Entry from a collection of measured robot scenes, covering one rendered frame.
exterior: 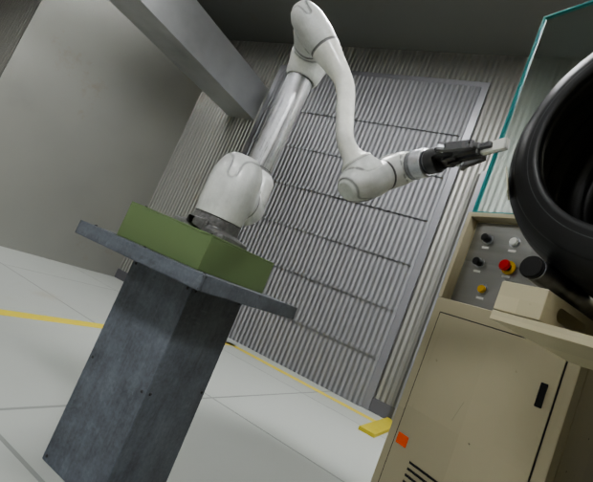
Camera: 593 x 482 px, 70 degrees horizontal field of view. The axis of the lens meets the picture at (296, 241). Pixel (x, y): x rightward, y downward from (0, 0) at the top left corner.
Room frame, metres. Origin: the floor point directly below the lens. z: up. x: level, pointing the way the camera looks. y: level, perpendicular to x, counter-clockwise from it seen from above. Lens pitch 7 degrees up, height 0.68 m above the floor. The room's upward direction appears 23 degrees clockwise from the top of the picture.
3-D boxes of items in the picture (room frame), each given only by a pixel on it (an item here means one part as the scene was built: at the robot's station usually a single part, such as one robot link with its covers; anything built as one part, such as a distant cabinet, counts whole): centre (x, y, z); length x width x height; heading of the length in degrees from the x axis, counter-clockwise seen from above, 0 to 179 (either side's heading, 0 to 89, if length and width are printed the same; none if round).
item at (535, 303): (0.85, -0.57, 0.84); 0.36 x 0.09 x 0.06; 121
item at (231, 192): (1.31, 0.25, 0.92); 0.18 x 0.16 x 0.22; 175
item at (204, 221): (1.29, 0.26, 0.78); 0.22 x 0.18 x 0.06; 158
